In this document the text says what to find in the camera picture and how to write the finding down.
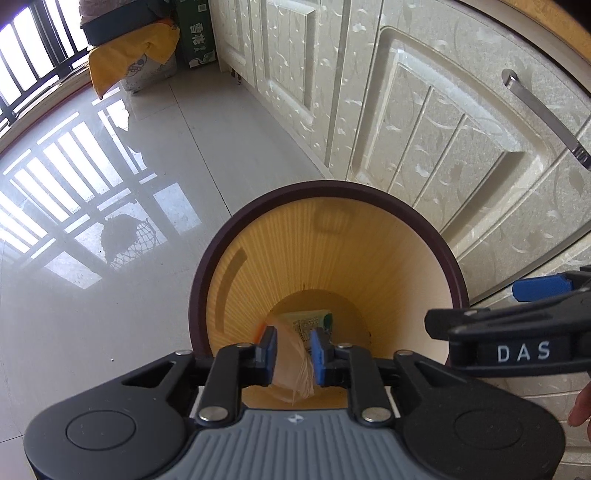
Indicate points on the person's right hand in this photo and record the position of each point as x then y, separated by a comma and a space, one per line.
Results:
581, 410

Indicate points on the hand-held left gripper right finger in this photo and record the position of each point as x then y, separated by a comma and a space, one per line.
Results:
318, 353

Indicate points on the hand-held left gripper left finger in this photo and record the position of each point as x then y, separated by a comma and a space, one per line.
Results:
270, 350

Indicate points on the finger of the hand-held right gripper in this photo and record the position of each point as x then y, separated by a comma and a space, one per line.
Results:
461, 321
535, 288

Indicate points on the white printed bag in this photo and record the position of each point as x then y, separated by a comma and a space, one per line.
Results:
147, 74

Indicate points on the cream patterned cabinet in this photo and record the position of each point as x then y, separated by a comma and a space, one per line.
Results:
415, 138

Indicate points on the translucent peach plastic wrapper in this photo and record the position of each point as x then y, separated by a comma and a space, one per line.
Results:
293, 364

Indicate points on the green carton box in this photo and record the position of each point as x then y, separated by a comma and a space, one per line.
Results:
198, 32

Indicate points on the yellow cloth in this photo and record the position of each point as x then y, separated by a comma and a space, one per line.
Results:
120, 60

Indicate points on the pink pillow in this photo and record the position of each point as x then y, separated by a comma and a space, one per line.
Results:
115, 8

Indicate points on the yellow bin with brown rim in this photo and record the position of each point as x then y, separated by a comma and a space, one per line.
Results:
323, 249

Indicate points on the dark storage basket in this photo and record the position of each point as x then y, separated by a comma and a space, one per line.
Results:
115, 32

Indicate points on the green and white packet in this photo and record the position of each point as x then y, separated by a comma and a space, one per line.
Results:
309, 321

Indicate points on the black window railing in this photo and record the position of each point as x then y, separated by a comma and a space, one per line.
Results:
27, 55

